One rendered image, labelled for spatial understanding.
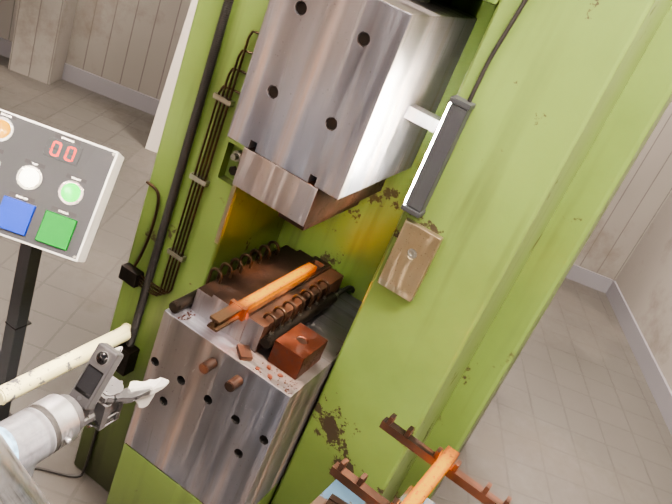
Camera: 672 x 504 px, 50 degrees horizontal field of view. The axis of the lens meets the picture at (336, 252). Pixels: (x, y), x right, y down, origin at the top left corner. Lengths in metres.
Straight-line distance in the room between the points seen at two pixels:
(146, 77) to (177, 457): 3.87
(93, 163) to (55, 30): 3.66
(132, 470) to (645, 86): 1.63
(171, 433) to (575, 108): 1.23
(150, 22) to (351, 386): 3.95
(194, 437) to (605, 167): 1.23
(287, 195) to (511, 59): 0.54
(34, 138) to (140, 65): 3.65
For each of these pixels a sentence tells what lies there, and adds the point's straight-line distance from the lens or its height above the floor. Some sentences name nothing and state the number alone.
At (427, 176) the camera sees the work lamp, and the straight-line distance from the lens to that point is 1.53.
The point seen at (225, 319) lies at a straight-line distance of 1.65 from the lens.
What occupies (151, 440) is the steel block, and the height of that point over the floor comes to 0.54.
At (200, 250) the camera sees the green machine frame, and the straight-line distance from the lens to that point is 1.92.
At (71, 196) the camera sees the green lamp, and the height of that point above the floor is 1.08.
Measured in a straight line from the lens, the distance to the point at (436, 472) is 1.52.
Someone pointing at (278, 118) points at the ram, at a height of 1.46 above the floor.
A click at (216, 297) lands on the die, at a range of 1.75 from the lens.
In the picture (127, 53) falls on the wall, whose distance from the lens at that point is 5.48.
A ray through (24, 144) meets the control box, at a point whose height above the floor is 1.15.
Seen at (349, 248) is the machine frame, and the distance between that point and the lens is 2.08.
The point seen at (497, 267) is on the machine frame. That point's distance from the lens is 1.57.
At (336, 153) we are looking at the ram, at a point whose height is 1.45.
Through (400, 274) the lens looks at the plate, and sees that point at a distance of 1.62.
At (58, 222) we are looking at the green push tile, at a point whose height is 1.03.
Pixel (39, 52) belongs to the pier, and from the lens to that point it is 5.51.
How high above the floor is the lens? 1.93
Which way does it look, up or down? 26 degrees down
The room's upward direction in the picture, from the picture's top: 23 degrees clockwise
